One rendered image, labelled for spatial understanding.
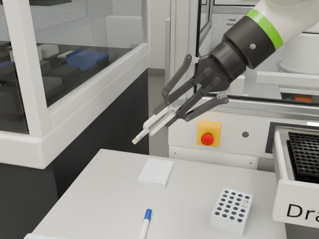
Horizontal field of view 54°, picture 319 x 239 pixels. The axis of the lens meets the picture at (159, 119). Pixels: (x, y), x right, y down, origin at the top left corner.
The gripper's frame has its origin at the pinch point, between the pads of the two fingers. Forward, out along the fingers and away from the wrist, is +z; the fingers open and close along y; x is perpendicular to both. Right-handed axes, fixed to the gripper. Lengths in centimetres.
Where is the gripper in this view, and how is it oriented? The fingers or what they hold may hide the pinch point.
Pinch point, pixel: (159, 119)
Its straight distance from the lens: 65.8
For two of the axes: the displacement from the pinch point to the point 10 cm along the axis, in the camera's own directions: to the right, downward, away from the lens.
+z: -7.5, 6.4, 1.9
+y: -6.7, -7.2, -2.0
